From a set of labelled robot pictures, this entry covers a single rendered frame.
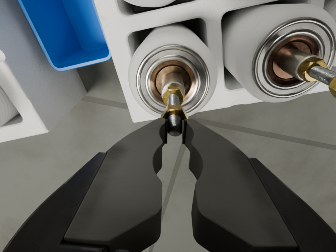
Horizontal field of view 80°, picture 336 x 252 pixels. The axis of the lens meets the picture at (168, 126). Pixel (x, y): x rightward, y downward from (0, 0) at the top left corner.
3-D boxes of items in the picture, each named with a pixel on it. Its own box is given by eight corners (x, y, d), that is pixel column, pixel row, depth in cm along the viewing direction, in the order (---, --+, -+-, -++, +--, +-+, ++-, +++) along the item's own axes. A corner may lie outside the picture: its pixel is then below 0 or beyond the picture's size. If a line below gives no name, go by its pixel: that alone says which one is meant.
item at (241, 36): (213, 70, 38) (243, 113, 23) (207, 13, 34) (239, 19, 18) (266, 59, 37) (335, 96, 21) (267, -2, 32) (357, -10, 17)
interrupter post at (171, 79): (188, 84, 21) (191, 95, 18) (170, 97, 22) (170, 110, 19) (175, 65, 20) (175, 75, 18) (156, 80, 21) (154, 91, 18)
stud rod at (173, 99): (166, 87, 19) (164, 128, 13) (175, 82, 19) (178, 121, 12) (171, 96, 20) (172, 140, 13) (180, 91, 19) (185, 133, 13)
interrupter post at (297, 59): (276, 74, 21) (293, 85, 18) (278, 50, 19) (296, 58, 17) (301, 69, 20) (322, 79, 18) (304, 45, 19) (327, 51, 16)
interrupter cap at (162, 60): (222, 88, 21) (224, 90, 21) (166, 125, 24) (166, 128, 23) (180, 25, 19) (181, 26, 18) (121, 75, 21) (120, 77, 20)
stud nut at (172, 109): (157, 110, 14) (156, 115, 14) (178, 99, 14) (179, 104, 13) (170, 130, 15) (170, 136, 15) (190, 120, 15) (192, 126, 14)
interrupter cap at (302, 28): (251, 102, 22) (253, 105, 22) (250, 28, 19) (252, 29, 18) (325, 88, 21) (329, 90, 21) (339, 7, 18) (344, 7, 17)
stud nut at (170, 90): (159, 91, 18) (159, 94, 17) (176, 81, 17) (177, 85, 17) (170, 108, 19) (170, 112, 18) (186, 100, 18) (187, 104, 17)
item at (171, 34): (208, 55, 37) (236, 90, 21) (167, 86, 40) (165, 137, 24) (177, 7, 33) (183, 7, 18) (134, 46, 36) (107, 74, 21)
